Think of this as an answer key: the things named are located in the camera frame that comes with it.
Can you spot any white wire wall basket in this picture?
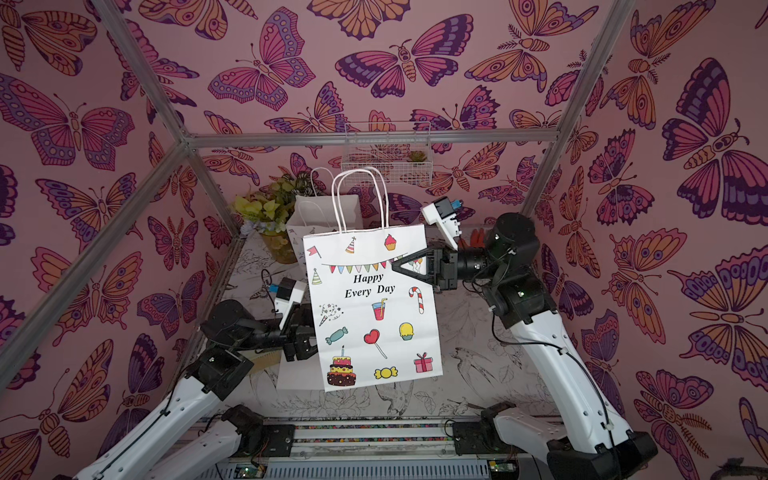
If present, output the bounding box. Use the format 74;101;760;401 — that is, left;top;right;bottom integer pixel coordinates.
340;120;434;188

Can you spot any small plant in basket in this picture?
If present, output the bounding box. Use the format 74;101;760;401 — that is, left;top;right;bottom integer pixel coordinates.
408;150;428;163

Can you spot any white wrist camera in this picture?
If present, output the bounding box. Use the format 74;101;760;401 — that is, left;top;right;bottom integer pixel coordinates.
269;277;307;329
421;196;463;251

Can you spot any red rubber glove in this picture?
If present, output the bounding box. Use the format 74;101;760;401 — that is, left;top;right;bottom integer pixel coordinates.
458;228;486;250

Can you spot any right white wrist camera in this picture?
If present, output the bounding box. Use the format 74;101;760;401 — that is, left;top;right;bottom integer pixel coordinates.
421;196;463;251

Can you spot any white paper gift bag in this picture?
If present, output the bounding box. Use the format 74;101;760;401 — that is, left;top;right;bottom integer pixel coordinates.
276;354;325;391

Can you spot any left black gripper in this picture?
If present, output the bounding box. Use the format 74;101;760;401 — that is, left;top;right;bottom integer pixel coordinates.
234;307;340;366

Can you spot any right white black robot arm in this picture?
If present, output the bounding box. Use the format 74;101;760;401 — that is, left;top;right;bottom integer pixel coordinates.
393;199;658;479

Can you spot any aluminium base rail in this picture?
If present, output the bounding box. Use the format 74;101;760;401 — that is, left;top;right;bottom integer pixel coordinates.
143;418;556;479

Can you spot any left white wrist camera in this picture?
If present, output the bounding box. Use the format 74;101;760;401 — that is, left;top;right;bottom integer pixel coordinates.
269;277;307;329

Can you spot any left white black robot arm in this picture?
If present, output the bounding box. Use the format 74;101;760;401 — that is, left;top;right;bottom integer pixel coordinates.
76;299;317;479

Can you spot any potted green leafy plant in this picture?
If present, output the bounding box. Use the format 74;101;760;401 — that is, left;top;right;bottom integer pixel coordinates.
230;174;315;265

